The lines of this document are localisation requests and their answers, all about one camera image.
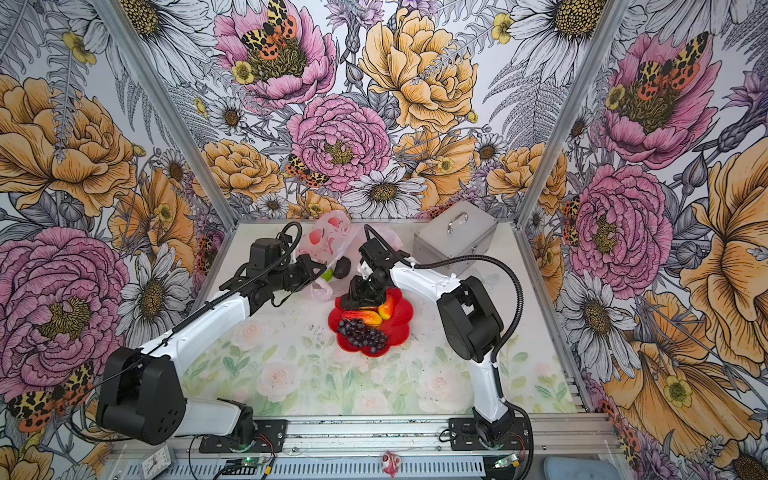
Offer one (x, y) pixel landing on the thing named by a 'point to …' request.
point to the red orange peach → (385, 309)
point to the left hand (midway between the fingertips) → (327, 274)
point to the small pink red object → (390, 463)
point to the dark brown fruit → (342, 268)
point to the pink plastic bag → (329, 235)
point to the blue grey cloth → (578, 468)
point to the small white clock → (156, 462)
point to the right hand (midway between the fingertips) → (354, 308)
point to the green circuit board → (511, 460)
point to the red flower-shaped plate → (395, 327)
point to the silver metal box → (463, 231)
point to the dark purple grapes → (362, 336)
